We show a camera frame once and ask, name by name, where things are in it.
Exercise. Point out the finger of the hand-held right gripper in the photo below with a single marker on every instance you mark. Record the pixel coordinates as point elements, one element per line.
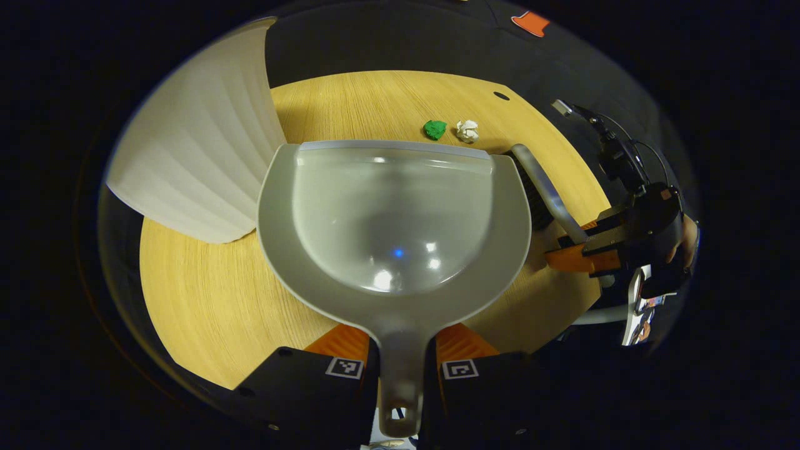
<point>578,259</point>
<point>603,234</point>

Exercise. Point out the white paper ball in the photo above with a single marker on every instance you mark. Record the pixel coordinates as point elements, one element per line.
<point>467,131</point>

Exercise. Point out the white ribbed garbage bin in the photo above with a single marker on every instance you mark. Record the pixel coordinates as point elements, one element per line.
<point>194,144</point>

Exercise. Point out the grey tube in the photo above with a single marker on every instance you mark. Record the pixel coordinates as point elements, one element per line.
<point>603,315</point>

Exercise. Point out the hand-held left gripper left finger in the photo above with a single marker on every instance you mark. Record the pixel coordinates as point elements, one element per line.
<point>300,387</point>

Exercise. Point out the green paper ball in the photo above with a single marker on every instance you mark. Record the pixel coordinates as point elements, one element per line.
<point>435,130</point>

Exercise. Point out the grey plastic dustpan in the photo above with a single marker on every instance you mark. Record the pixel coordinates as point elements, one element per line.
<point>394,212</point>

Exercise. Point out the white printed object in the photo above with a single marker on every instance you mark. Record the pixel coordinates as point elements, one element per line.
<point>634,312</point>

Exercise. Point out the small white broom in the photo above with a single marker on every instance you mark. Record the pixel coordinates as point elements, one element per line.
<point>550,190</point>

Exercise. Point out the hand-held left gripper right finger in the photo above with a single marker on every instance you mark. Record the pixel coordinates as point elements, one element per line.
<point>487,400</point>

